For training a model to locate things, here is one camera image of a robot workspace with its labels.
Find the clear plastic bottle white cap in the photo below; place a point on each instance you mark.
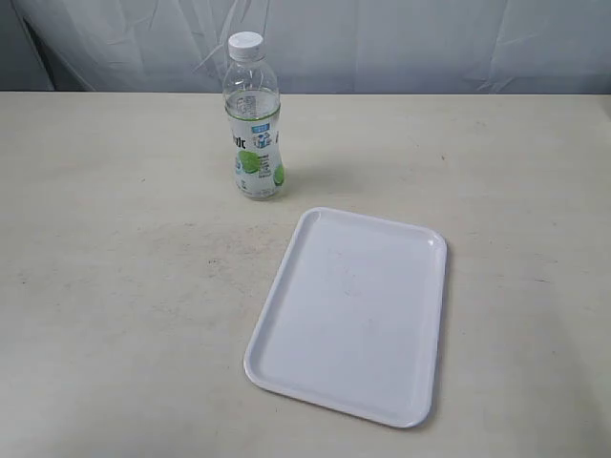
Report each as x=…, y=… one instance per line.
x=252, y=102

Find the white rectangular plastic tray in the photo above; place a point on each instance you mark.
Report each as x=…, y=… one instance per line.
x=352, y=319

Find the grey-white backdrop cloth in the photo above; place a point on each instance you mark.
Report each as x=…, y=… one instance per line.
x=315, y=47

